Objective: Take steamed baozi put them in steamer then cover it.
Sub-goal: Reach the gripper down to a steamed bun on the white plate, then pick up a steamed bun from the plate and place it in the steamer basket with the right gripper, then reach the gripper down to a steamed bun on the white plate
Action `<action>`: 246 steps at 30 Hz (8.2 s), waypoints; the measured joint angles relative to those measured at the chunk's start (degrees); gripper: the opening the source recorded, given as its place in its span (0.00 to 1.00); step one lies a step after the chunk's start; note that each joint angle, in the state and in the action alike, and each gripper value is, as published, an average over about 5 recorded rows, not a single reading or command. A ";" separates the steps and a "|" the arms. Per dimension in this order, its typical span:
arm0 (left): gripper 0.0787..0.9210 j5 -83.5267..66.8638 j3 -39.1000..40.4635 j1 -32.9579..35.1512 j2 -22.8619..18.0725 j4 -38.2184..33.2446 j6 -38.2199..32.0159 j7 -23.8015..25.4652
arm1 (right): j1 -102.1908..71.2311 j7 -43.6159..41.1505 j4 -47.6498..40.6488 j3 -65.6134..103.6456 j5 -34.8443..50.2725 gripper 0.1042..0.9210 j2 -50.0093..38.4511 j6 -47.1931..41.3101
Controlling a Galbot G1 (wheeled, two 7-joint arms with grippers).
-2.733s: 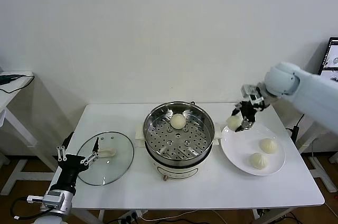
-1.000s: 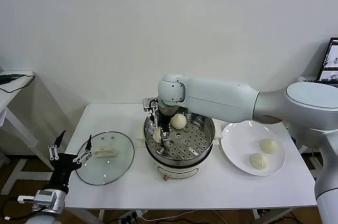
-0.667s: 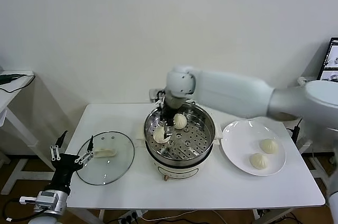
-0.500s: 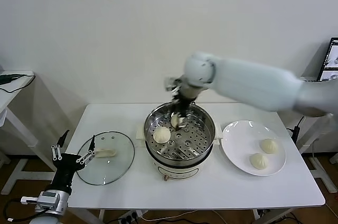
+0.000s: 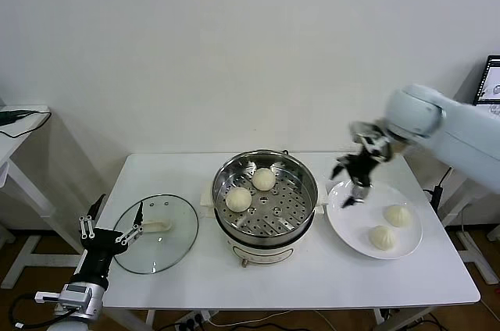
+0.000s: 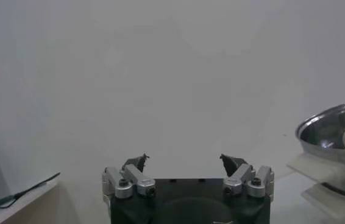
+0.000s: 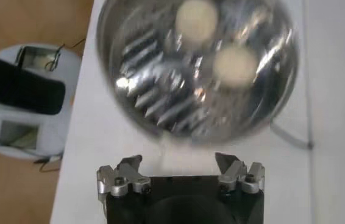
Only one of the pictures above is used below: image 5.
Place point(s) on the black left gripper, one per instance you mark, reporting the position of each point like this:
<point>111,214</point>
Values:
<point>97,253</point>

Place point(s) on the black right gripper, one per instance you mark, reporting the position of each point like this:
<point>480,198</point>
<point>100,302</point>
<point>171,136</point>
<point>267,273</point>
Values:
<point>363,171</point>

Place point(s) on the white steamed baozi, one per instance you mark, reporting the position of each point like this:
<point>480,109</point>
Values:
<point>384,238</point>
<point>238,199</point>
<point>397,216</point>
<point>263,179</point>

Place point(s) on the round glass pot lid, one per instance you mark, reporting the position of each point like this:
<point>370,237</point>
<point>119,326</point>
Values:
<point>176,237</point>

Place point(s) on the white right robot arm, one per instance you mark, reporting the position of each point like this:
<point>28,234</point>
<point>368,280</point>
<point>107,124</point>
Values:
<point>461,128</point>

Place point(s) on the perforated steel steamer basket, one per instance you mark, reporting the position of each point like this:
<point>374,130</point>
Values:
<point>230,175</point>

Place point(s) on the white ceramic plate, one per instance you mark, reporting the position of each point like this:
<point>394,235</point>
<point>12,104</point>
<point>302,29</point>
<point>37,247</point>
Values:
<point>351,229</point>

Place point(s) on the white power strip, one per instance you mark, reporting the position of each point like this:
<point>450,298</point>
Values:
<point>193,320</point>

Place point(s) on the white side table with laptop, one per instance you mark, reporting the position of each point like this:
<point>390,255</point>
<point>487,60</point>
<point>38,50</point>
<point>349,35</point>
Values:
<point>474,253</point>

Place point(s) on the green hand tool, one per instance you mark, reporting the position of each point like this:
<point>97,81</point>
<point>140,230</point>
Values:
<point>8,116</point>

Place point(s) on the grey open laptop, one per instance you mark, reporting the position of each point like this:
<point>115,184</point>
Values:
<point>490,81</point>

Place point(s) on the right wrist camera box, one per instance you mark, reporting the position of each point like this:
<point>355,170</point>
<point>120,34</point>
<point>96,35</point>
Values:
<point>371,139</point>

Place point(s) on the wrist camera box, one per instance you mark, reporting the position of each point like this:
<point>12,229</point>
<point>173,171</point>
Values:
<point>371,139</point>
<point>76,290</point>

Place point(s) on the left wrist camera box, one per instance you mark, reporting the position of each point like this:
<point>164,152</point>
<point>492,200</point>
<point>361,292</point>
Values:
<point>76,290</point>

